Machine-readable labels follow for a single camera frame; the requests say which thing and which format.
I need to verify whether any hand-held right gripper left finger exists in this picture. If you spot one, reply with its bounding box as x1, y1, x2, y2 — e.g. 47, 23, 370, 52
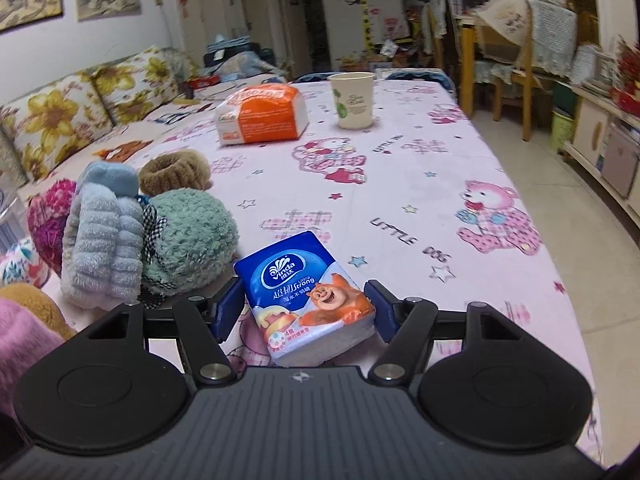
75, 276, 247, 386

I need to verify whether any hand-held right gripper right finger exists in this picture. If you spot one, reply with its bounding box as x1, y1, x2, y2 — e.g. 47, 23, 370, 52
364, 280, 538, 386

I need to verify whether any green fluffy scrunchie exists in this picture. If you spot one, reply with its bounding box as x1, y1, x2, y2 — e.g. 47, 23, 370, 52
140, 189, 238, 311

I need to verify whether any blue tissue packet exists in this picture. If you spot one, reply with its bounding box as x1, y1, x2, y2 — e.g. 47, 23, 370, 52
233, 231, 377, 367

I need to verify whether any light blue fluffy sock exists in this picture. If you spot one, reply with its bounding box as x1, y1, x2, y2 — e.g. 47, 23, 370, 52
61, 161, 151, 310

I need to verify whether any floral printed soft toy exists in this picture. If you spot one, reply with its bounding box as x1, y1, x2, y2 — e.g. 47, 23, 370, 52
0, 237, 51, 289

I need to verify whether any pink printed tablecloth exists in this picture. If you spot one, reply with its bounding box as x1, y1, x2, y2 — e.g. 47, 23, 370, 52
20, 77, 606, 466

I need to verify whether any brown fluffy scrunchie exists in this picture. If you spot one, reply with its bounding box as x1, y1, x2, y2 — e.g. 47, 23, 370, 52
138, 151, 212, 197

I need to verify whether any sofa with printed cover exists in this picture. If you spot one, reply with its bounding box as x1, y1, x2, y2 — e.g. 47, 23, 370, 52
0, 45, 291, 211

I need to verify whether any brown plush item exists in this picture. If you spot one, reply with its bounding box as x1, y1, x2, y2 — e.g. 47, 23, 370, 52
0, 282, 78, 343

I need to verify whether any magenta fluffy scrunchie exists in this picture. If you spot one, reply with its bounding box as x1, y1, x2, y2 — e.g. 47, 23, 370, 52
26, 178, 78, 277

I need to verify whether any orange tissue pack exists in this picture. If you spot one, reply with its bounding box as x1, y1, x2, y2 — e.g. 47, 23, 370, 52
214, 85, 308, 147

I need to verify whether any pink fluffy cloth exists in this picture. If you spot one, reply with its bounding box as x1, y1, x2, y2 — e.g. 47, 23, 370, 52
0, 297, 68, 426

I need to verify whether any white paper cup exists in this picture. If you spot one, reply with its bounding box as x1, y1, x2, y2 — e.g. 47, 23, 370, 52
327, 72, 376, 130

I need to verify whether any yellow floral cushion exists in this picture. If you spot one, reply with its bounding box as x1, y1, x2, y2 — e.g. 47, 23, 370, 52
90, 46, 181, 126
0, 72, 116, 183

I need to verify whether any pile of clothes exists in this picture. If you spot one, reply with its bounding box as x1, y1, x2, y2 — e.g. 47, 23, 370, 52
202, 35, 288, 83

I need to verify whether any green bin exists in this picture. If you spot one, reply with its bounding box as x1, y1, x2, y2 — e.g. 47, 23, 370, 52
550, 110, 576, 153

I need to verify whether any wooden chair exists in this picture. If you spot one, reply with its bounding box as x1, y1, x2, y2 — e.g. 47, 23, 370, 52
452, 0, 538, 142

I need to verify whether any white low cabinet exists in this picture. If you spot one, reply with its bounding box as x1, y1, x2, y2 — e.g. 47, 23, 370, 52
562, 80, 640, 203

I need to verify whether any giraffe height chart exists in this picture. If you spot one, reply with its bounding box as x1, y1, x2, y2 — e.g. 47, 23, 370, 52
352, 0, 375, 53

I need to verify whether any lace cloth cover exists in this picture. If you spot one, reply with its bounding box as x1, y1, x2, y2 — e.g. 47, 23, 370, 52
472, 0, 533, 63

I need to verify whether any green patterned cloth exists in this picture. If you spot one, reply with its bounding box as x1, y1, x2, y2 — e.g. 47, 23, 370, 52
529, 0, 579, 79

